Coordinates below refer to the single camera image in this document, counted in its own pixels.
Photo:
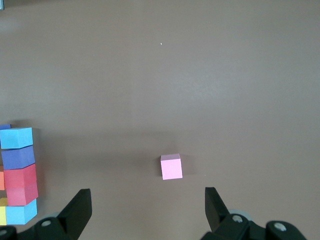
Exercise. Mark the purple foam cube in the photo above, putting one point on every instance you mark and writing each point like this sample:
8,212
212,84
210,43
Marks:
5,127
17,157

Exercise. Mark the orange foam cube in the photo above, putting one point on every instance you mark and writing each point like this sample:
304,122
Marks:
1,178

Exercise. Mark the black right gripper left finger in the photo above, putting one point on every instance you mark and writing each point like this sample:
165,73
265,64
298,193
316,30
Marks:
72,215

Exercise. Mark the yellow foam cube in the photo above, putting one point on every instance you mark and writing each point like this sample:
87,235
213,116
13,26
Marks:
2,215

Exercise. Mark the pink foam cube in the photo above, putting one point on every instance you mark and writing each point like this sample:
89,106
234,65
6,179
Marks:
171,168

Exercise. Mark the blue foam cube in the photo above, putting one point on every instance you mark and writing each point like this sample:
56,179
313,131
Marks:
16,138
21,213

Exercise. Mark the red foam cube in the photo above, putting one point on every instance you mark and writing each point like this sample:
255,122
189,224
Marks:
22,195
20,176

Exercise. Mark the large table cover mat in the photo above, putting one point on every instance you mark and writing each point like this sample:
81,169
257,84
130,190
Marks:
175,87

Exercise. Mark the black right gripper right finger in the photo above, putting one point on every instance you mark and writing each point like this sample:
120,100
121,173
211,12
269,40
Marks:
217,215

